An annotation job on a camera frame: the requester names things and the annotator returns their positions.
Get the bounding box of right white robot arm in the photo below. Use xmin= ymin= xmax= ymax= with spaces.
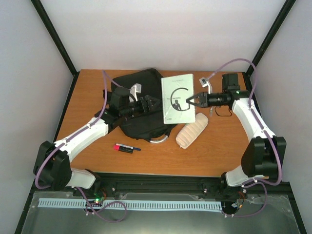
xmin=186 ymin=73 xmax=286 ymax=198

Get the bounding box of black frame post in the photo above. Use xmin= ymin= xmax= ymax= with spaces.
xmin=245 ymin=0 xmax=297 ymax=76
xmin=30 ymin=0 xmax=80 ymax=81

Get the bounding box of beige fabric pencil case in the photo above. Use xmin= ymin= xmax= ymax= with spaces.
xmin=176 ymin=113 xmax=209 ymax=149

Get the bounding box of grey booklet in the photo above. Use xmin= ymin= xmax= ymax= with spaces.
xmin=161 ymin=74 xmax=195 ymax=124

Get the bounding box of right black frame post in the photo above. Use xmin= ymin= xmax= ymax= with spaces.
xmin=245 ymin=0 xmax=297 ymax=76

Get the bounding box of blue cap pen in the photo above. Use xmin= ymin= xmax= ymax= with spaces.
xmin=115 ymin=143 xmax=141 ymax=151

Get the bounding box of light blue cable duct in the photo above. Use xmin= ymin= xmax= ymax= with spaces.
xmin=38 ymin=198 xmax=222 ymax=212

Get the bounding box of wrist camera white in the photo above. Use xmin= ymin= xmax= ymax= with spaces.
xmin=199 ymin=78 xmax=213 ymax=94
xmin=129 ymin=83 xmax=141 ymax=102

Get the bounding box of pink cap black highlighter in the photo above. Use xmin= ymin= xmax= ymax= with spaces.
xmin=114 ymin=145 xmax=134 ymax=154

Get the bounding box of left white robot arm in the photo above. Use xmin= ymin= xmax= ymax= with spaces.
xmin=34 ymin=88 xmax=162 ymax=196

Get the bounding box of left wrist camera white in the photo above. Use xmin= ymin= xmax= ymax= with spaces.
xmin=129 ymin=83 xmax=141 ymax=102

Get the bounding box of black aluminium rail base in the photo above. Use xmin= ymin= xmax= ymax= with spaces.
xmin=31 ymin=170 xmax=293 ymax=203

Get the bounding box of left black frame post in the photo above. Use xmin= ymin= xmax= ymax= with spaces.
xmin=30 ymin=0 xmax=80 ymax=81

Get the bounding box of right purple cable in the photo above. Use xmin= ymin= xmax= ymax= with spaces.
xmin=203 ymin=58 xmax=283 ymax=218

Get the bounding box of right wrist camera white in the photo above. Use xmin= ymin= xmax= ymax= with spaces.
xmin=199 ymin=78 xmax=213 ymax=94

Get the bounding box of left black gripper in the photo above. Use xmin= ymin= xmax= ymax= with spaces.
xmin=121 ymin=96 xmax=160 ymax=118

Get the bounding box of black student bag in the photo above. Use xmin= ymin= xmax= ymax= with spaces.
xmin=101 ymin=68 xmax=171 ymax=144

